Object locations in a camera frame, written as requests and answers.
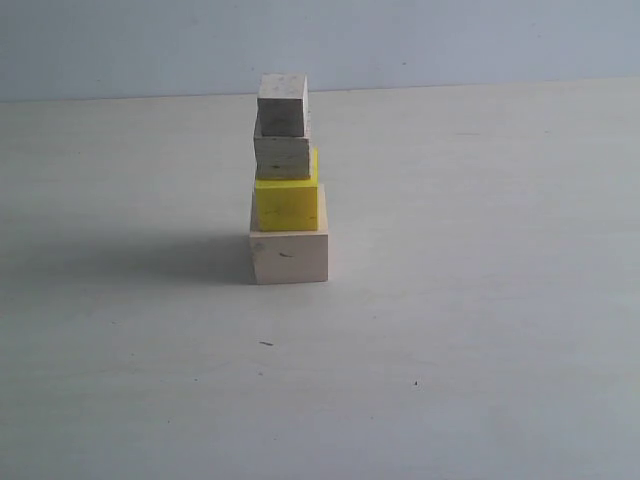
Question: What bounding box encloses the large wooden cube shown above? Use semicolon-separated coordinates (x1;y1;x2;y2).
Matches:
248;184;329;284

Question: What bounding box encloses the medium wooden cube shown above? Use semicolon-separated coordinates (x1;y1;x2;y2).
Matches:
253;119;312;180

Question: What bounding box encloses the small wooden cube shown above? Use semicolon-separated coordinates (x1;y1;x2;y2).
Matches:
257;73;308;137

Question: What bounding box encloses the yellow cube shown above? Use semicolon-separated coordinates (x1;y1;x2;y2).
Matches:
254;147;320;232

